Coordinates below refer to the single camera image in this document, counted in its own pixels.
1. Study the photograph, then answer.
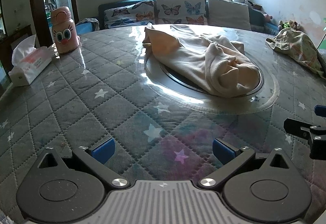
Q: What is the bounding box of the pink cartoon face bottle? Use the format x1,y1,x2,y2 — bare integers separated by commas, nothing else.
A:
51,7,80,54

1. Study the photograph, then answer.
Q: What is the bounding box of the butterfly pillow right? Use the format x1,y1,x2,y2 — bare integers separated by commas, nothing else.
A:
156,0,207,25

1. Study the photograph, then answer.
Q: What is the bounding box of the green floral crumpled garment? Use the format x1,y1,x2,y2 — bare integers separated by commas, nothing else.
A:
266,28,325,79

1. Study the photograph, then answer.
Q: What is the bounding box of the plain grey cushion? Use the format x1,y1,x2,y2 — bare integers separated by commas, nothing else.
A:
207,0,251,31

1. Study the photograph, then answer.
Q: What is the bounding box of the butterfly pillow left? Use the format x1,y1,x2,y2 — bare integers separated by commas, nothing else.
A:
103,0,155,29

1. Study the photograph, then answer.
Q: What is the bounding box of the cream beige sweatshirt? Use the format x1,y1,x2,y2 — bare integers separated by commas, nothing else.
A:
143,23,260,98

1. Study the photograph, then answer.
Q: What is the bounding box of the white pink tissue pack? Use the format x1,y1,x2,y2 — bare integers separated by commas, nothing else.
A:
9,35,52,87

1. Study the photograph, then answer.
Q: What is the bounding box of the butterfly pillow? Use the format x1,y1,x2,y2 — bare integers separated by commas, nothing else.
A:
103,0,155,29
156,0,207,25

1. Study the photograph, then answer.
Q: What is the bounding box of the blue chair with cloth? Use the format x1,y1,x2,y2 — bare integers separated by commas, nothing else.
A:
76,18,99,35

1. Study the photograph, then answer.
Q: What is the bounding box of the round black induction cooktop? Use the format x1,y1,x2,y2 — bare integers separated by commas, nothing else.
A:
159,62,264,98

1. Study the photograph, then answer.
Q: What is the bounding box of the grey quilted star tablecloth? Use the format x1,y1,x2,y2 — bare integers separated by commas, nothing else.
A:
1,26,325,223

